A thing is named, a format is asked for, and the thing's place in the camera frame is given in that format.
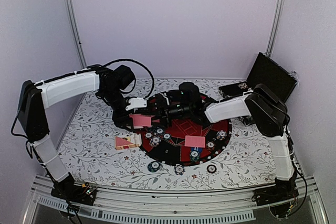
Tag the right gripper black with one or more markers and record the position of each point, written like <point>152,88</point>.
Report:
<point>163,117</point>

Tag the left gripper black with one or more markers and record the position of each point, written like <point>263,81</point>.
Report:
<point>122,119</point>

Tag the red card bundle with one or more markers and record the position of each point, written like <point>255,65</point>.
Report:
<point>140,120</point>

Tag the red playing card deck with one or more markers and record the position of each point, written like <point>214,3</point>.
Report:
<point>126,141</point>

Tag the poker chips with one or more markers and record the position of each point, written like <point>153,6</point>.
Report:
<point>154,141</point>
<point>221,135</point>

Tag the dealt red card seat four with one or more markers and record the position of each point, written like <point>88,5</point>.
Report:
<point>195,141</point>

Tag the green chips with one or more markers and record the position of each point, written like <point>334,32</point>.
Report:
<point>195,154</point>

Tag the green poker chip stack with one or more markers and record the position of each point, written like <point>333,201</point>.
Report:
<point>153,166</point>

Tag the blue beige poker chip stack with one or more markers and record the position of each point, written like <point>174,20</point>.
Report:
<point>179,169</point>

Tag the red brown poker chip stack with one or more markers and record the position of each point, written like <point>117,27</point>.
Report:
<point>211,169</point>

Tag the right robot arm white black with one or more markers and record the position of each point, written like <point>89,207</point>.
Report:
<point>279,141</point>

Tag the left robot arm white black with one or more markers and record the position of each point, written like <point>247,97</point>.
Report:
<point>37,97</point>

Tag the round red black poker mat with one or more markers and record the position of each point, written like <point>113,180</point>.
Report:
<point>173,151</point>

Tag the black poker set case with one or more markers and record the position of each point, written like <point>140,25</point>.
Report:
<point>265,77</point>

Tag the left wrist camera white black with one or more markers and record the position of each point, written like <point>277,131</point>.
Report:
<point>136,103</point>

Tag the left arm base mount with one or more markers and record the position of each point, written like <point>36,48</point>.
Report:
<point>83,194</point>

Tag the front aluminium rail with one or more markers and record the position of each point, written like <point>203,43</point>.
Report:
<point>122,205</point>

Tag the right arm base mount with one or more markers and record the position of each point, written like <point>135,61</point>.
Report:
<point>284,199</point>

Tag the left aluminium frame post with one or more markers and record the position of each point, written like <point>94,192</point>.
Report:
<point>75,32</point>

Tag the aluminium frame post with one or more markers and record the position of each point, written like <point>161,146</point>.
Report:
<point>274,28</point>
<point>75,32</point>

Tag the right aluminium frame post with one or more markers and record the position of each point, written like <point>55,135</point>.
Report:
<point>274,28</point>

